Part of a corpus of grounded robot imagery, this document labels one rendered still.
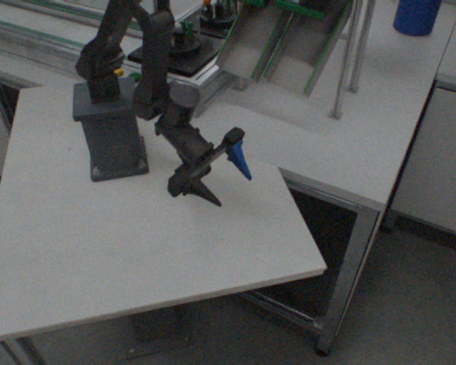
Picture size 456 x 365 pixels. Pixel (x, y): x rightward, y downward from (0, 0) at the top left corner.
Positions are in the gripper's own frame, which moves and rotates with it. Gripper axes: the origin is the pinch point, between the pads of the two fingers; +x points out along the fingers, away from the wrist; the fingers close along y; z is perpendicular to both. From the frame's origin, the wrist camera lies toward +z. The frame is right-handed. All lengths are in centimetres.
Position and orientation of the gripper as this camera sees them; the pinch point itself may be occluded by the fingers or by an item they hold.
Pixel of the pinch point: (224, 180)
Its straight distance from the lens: 84.1
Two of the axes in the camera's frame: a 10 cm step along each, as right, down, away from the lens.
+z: -1.9, 3.6, 9.1
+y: -7.1, 6.0, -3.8
